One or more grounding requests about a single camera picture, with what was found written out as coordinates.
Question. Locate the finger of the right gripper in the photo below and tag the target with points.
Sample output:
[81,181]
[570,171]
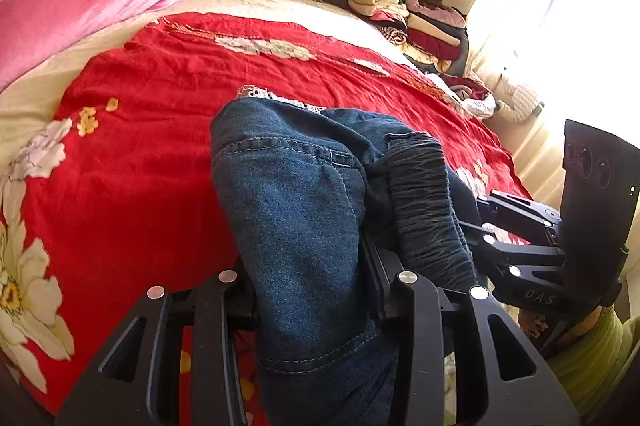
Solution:
[518,272]
[537,223]

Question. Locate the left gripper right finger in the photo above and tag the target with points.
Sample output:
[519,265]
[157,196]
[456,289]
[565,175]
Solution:
[500,377]

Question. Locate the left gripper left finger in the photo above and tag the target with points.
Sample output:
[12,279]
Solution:
[134,377]

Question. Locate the blue denim lace-trimmed pants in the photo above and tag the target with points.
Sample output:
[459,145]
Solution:
[298,188]

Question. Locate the green sleeve right forearm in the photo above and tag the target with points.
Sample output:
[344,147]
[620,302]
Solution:
[591,369]

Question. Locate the beige knit garment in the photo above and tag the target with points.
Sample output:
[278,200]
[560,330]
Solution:
[514,103]

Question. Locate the dark red clothes heap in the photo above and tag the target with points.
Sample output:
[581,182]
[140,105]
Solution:
[475,98]

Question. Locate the cream curtain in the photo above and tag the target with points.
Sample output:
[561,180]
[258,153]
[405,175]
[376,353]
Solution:
[578,59]

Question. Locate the red floral bedspread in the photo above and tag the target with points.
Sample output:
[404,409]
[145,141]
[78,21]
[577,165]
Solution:
[114,194]

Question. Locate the stack of folded clothes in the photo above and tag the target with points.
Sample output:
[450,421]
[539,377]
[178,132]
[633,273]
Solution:
[432,35]

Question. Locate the beige bed sheet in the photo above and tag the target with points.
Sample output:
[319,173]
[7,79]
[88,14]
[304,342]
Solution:
[29,103]

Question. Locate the pink quilt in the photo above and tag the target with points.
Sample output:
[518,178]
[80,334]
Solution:
[34,30]

